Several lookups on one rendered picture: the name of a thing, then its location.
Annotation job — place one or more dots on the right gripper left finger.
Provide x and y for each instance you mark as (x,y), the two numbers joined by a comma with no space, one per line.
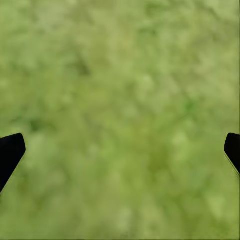
(12,149)

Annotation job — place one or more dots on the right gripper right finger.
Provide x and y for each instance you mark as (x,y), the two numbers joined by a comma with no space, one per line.
(232,149)

